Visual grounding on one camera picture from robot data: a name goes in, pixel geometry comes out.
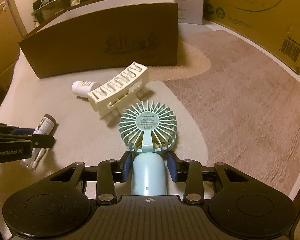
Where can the clear plastic tube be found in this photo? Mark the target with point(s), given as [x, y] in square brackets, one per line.
[36, 157]

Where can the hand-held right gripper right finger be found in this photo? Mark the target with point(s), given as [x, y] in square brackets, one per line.
[172, 167]

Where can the light blue handheld fan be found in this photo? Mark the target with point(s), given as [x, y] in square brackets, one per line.
[148, 122]

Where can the wooden door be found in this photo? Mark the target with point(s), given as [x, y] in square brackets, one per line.
[5, 37]

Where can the brown cardboard box white inside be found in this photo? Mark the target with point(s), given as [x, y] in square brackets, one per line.
[102, 37]

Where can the brown capped labelled bottle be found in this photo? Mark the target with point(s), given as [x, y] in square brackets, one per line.
[45, 123]

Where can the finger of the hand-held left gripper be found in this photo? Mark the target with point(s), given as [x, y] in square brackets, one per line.
[22, 131]
[43, 141]

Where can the tall white cardboard box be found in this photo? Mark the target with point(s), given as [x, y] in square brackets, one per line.
[190, 0]

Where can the cream plastic slotted rack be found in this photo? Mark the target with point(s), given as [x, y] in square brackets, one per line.
[120, 87]

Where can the beige patterned rug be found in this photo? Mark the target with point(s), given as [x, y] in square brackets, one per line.
[240, 105]

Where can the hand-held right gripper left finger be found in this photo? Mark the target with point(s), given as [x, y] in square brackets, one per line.
[127, 167]

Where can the large yellow cardboard box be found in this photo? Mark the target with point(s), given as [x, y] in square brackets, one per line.
[260, 12]

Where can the small white pill bottle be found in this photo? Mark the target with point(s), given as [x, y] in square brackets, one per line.
[82, 87]

